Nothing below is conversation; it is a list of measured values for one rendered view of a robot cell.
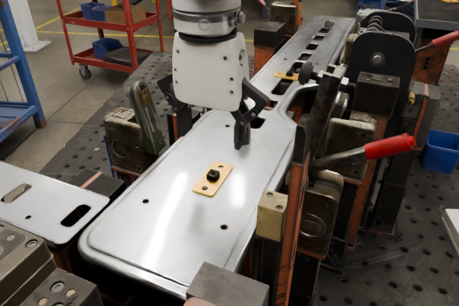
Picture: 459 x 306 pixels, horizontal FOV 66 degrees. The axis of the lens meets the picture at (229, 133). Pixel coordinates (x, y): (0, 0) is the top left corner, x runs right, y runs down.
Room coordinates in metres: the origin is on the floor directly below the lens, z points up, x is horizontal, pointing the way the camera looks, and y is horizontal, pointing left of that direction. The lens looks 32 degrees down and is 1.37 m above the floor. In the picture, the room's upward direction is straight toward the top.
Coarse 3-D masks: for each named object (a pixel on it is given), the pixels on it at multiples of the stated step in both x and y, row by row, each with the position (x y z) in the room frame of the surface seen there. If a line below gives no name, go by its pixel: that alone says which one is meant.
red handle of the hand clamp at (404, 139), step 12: (372, 144) 0.36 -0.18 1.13; (384, 144) 0.36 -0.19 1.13; (396, 144) 0.35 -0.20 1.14; (408, 144) 0.34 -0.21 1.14; (336, 156) 0.38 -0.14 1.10; (348, 156) 0.37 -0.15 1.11; (360, 156) 0.36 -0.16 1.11; (372, 156) 0.36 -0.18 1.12; (384, 156) 0.35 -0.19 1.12; (312, 168) 0.39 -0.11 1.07; (324, 168) 0.38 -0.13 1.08
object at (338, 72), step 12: (300, 72) 0.40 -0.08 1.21; (312, 72) 0.40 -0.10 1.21; (324, 72) 0.38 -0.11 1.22; (336, 72) 0.38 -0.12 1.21; (324, 84) 0.38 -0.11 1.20; (336, 84) 0.37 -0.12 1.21; (348, 84) 0.38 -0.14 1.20; (324, 96) 0.38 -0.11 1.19; (336, 96) 0.40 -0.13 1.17; (312, 108) 0.38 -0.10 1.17; (324, 108) 0.37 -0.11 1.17; (312, 120) 0.38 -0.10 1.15; (324, 120) 0.37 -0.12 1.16; (312, 132) 0.38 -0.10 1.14; (312, 144) 0.38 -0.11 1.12; (312, 156) 0.38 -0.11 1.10
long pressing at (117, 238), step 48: (288, 48) 1.11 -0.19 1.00; (336, 48) 1.11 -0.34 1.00; (288, 96) 0.75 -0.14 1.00; (192, 144) 0.56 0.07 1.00; (288, 144) 0.56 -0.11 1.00; (144, 192) 0.42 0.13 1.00; (192, 192) 0.42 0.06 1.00; (240, 192) 0.42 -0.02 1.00; (96, 240) 0.33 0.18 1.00; (144, 240) 0.33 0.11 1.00; (192, 240) 0.33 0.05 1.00; (240, 240) 0.32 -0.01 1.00
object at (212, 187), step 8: (208, 168) 0.48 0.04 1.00; (216, 168) 0.48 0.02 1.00; (224, 168) 0.48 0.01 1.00; (232, 168) 0.48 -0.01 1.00; (208, 176) 0.45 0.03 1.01; (216, 176) 0.45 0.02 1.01; (224, 176) 0.46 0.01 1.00; (200, 184) 0.44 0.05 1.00; (208, 184) 0.44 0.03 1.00; (216, 184) 0.44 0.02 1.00; (200, 192) 0.42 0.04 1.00; (208, 192) 0.42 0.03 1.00; (216, 192) 0.42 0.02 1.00
